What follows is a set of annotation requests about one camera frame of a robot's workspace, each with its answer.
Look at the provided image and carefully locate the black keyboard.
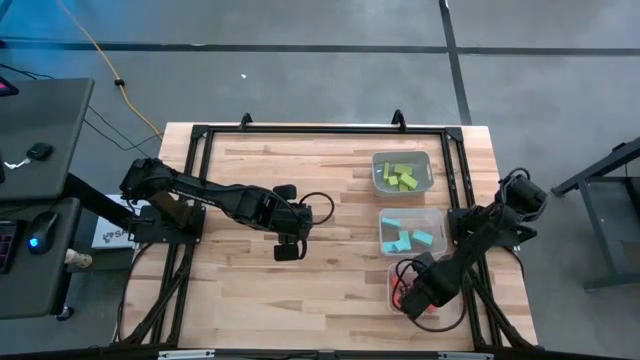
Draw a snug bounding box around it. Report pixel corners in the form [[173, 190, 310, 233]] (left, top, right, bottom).
[[0, 219, 21, 275]]

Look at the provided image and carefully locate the black metal cart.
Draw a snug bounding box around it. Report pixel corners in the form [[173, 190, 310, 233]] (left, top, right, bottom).
[[549, 135, 640, 291]]

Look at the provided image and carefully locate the thin black floor cable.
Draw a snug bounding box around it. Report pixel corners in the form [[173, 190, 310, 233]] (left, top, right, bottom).
[[0, 62, 161, 164]]

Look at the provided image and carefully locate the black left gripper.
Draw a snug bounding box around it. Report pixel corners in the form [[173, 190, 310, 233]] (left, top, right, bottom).
[[264, 183, 315, 263]]

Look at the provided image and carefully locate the black device pink light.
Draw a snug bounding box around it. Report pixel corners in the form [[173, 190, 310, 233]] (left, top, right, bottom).
[[0, 75, 20, 99]]

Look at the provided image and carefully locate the orange extension cable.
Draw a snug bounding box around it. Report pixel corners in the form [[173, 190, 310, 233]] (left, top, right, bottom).
[[55, 0, 164, 141]]

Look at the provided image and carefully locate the beige cylinder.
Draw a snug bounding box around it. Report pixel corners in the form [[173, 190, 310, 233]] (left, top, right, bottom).
[[64, 248, 94, 270]]

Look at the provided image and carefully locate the dark grey desk top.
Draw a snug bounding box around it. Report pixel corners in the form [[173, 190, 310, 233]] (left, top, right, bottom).
[[0, 77, 95, 201], [0, 197, 84, 320]]

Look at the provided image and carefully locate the clear plastic bin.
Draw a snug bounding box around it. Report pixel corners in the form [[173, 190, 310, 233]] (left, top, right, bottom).
[[378, 207, 449, 259], [387, 262, 464, 321]]

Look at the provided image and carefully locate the black desk foot bar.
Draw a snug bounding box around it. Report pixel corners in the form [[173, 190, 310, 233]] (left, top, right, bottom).
[[63, 172, 139, 231]]

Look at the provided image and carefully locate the white printed sign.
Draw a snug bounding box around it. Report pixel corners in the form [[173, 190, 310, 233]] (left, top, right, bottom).
[[91, 193, 149, 250]]

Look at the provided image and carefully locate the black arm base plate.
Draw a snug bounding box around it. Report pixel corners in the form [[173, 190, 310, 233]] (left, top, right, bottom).
[[128, 204, 206, 245], [447, 206, 539, 248]]

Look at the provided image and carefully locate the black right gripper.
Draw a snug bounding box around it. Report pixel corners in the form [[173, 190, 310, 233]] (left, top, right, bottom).
[[399, 251, 460, 321]]

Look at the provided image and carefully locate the black computer mouse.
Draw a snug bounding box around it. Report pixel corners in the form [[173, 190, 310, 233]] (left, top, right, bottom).
[[25, 210, 60, 256]]

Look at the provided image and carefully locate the black metal table frame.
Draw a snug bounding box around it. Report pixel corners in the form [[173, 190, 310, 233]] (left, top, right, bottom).
[[113, 122, 539, 354]]

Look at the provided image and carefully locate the grey plastic bin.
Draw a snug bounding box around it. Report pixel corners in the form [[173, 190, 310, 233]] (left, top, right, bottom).
[[370, 149, 435, 198]]

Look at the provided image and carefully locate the silver metal bracket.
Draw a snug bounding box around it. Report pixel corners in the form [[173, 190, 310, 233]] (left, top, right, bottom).
[[157, 349, 216, 360], [437, 351, 495, 360]]

